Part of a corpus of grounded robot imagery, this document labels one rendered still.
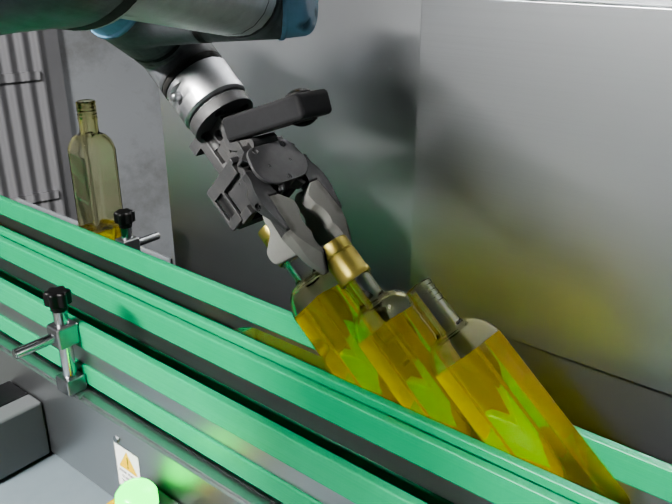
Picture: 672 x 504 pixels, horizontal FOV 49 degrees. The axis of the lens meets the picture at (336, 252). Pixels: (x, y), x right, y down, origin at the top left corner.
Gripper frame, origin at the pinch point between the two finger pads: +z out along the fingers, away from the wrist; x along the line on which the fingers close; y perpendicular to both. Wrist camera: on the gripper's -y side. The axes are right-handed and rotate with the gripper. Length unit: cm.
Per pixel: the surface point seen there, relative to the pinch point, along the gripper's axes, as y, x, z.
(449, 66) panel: -15.9, -11.9, -8.1
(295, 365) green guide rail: 10.2, 4.2, 6.5
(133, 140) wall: 174, -122, -123
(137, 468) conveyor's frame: 29.1, 15.6, 5.2
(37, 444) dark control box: 46.0, 17.3, -5.6
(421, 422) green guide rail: -0.3, 4.2, 18.1
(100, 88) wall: 159, -111, -140
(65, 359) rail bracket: 30.0, 15.7, -9.8
